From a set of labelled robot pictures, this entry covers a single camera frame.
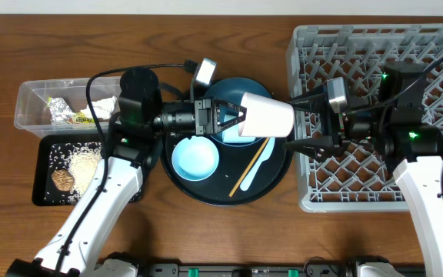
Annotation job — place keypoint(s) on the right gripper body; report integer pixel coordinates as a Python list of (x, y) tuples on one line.
[(337, 130)]

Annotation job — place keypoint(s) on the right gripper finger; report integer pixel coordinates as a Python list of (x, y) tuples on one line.
[(311, 101), (317, 148)]

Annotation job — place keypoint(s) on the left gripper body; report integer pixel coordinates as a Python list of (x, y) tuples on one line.
[(201, 116)]

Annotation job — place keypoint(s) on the pink cup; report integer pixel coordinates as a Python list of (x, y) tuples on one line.
[(265, 117)]

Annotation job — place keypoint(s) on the light blue bowl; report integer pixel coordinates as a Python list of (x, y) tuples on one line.
[(195, 159)]

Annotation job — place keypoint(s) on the white tissue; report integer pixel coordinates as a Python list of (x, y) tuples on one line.
[(103, 108)]

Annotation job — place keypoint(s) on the yellow foil snack wrapper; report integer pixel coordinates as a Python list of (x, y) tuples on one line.
[(61, 113)]

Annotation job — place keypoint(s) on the brown cookie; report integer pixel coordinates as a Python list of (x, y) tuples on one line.
[(63, 180)]

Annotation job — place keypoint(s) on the light blue cup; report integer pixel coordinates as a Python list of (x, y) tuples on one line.
[(231, 136)]

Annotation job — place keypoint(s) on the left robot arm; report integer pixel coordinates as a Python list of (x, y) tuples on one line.
[(130, 148)]

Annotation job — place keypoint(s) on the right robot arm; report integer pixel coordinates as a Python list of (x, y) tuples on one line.
[(411, 149)]

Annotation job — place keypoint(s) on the grey dishwasher rack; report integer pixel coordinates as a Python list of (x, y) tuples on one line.
[(358, 181)]

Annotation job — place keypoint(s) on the dark blue plate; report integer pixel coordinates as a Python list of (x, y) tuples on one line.
[(232, 90)]

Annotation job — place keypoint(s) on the wooden chopstick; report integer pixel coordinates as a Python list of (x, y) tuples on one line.
[(251, 163)]

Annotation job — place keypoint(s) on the white plastic knife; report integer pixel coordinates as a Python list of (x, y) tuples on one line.
[(264, 156)]

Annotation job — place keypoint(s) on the round black tray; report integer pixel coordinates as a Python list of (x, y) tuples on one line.
[(233, 161)]

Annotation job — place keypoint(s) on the spilled rice grains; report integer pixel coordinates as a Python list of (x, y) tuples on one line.
[(81, 160)]

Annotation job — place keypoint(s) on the black rectangular tray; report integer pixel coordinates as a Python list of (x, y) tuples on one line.
[(43, 151)]

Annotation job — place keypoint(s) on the clear plastic bin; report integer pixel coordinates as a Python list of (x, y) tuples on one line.
[(32, 115)]

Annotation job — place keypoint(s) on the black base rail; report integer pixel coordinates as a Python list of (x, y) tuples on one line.
[(368, 265)]

